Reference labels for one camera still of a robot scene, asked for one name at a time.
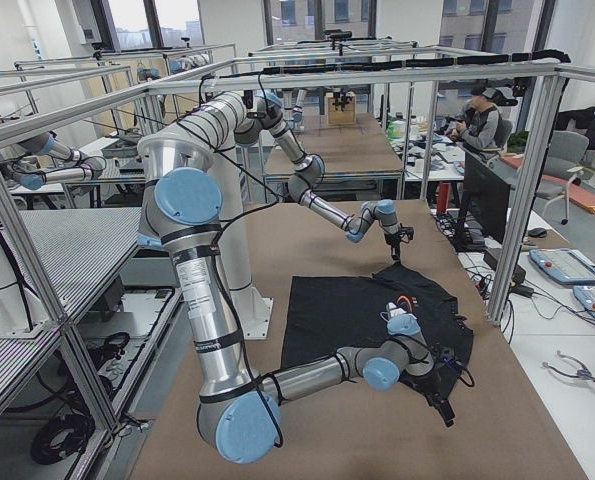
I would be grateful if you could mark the grey office chair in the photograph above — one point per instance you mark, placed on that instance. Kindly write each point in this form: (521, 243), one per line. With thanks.
(561, 168)

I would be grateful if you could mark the reacher grabber tool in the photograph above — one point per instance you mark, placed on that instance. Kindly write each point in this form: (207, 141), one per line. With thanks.
(582, 372)

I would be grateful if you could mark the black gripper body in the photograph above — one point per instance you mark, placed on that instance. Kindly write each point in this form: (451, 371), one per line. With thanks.
(393, 241)
(434, 388)

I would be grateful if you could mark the black Huawei monitor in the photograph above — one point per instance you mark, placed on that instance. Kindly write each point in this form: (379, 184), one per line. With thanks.
(483, 209)

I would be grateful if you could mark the black t-shirt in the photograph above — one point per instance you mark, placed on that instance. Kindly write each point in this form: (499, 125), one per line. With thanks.
(327, 313)

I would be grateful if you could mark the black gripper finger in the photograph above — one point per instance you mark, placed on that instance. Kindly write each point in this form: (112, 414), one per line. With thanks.
(446, 411)
(395, 252)

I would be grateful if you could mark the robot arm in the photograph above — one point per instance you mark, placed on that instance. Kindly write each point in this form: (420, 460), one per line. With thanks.
(239, 410)
(245, 115)

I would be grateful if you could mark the person wearing VR headset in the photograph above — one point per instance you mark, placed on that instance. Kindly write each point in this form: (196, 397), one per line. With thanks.
(477, 127)

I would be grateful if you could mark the aluminium frame post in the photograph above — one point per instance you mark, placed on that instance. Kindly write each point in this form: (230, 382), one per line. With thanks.
(547, 104)

